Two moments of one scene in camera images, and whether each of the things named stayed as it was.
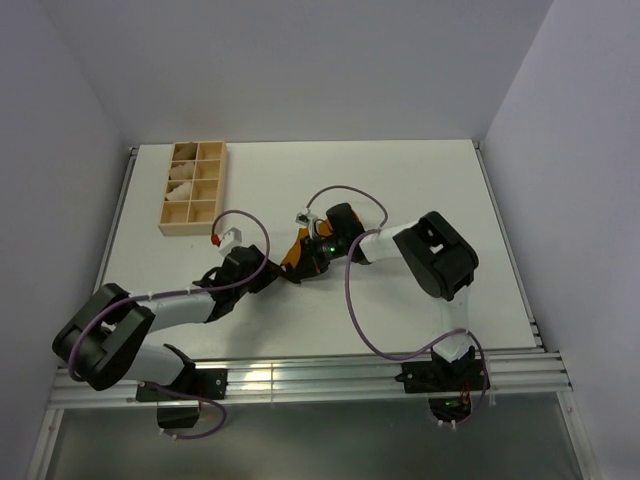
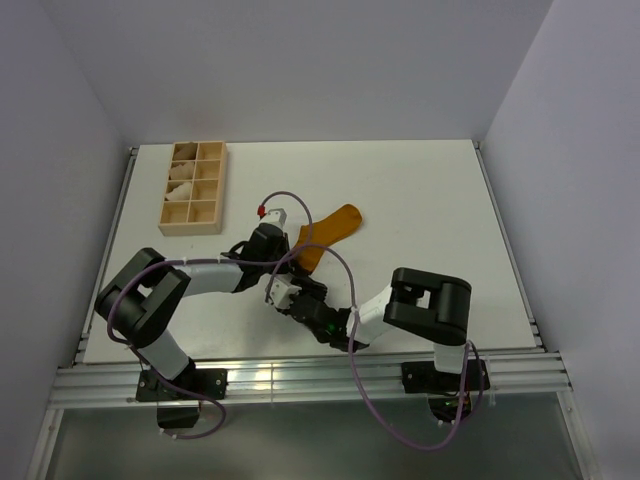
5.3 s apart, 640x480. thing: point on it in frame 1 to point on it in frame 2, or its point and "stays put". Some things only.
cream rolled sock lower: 181,193 stays put
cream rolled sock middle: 180,172 stays put
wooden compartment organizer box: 198,215 stays put
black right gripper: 310,262 to 310,286
